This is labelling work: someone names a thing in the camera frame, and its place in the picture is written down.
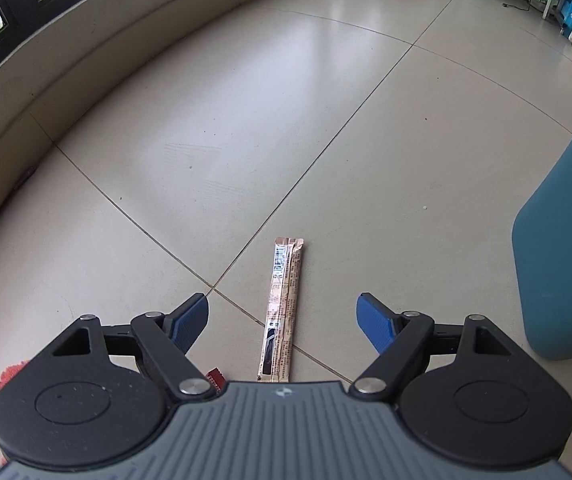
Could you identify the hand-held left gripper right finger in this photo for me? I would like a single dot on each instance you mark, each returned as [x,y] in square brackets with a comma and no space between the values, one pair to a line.
[373,320]

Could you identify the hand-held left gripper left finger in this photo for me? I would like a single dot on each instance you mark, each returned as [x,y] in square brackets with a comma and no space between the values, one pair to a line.
[190,317]

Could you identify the long pink sachet wrapper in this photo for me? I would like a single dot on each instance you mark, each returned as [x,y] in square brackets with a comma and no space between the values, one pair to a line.
[281,310]

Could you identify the teal plastic trash bin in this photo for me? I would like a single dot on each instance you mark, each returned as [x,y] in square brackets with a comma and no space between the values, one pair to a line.
[566,260]

